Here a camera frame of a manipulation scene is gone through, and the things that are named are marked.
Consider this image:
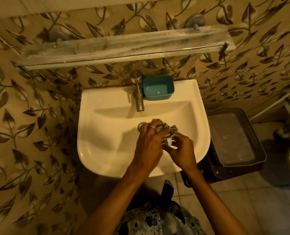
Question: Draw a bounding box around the person's right hand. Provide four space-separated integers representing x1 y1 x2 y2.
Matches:
162 132 200 172

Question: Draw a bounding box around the person's left hand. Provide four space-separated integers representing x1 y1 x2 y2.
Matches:
129 122 171 174

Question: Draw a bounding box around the patterned wet cloth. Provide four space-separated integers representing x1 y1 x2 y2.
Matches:
150 118 180 150

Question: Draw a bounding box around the person's left forearm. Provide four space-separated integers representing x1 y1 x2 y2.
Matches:
77 165 160 235

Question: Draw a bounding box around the person's right forearm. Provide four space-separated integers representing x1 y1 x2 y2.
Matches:
181 166 244 235

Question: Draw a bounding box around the metal tap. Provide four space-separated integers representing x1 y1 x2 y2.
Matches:
130 70 145 112

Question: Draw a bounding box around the person's foot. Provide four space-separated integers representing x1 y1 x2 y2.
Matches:
160 180 175 202

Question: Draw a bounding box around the teal plastic soap dish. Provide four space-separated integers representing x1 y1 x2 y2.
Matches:
143 75 175 101

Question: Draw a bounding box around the white ceramic wash basin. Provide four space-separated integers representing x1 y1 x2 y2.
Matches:
77 79 211 178

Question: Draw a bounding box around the dark plastic bin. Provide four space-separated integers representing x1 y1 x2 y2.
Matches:
181 144 266 187

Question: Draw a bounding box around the dark perforated plastic tray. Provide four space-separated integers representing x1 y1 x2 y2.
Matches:
205 107 267 167

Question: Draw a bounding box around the person's patterned garment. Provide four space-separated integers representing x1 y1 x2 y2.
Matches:
115 202 207 235

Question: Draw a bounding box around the white water pipe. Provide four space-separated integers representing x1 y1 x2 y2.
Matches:
247 95 290 121

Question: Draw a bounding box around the toilet brush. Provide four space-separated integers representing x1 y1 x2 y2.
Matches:
273 125 290 143

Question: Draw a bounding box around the dusty glass wall shelf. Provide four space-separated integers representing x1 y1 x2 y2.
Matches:
15 24 236 71

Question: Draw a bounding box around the round metal shelf bracket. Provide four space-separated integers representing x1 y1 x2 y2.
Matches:
48 29 68 46
185 13 206 31

